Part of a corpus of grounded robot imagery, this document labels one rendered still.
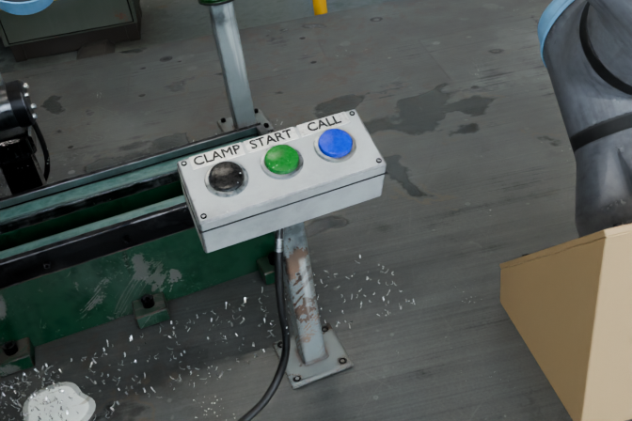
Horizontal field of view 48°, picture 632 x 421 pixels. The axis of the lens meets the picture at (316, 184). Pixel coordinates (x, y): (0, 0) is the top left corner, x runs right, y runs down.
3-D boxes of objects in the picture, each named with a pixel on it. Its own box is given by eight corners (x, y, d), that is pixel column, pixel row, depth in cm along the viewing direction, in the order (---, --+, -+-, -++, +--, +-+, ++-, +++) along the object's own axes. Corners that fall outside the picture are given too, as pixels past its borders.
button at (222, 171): (215, 204, 60) (213, 192, 59) (205, 178, 62) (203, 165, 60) (249, 194, 61) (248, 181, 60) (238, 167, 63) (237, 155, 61)
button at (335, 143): (325, 170, 63) (325, 157, 61) (312, 145, 64) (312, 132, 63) (356, 160, 63) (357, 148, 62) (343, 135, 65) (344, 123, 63)
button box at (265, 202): (204, 256, 62) (197, 223, 58) (181, 193, 66) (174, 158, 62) (383, 196, 66) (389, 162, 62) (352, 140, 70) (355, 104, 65)
